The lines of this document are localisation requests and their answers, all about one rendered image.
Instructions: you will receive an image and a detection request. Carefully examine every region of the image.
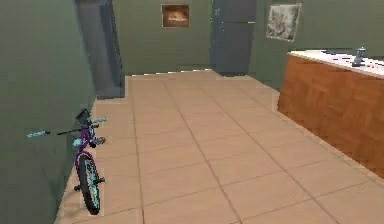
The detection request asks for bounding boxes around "dark grey fridge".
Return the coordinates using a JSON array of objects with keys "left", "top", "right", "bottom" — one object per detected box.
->
[{"left": 209, "top": 0, "right": 258, "bottom": 76}]

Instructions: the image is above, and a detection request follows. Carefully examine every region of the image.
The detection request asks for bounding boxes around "orange framed picture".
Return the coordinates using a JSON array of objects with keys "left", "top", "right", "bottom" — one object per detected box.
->
[{"left": 160, "top": 3, "right": 192, "bottom": 29}]

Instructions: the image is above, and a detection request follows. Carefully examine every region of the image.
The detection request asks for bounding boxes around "grey room door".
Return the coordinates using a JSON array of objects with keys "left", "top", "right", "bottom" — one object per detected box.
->
[{"left": 75, "top": 0, "right": 126, "bottom": 100}]

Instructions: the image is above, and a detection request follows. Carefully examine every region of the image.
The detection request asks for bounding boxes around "purple bicycle with teal grips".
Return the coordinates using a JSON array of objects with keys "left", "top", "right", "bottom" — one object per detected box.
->
[{"left": 26, "top": 108, "right": 108, "bottom": 216}]

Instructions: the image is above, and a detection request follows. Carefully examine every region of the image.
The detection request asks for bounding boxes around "grey framed picture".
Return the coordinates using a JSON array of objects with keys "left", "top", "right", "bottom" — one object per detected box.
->
[{"left": 265, "top": 2, "right": 303, "bottom": 43}]

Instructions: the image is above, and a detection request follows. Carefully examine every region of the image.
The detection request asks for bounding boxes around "wooden counter with white top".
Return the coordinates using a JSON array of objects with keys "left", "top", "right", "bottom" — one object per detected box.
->
[{"left": 277, "top": 49, "right": 384, "bottom": 180}]

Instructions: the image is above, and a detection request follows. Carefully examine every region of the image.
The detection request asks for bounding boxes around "grey metal faucet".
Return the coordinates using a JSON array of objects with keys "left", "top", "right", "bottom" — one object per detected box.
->
[{"left": 351, "top": 46, "right": 367, "bottom": 68}]

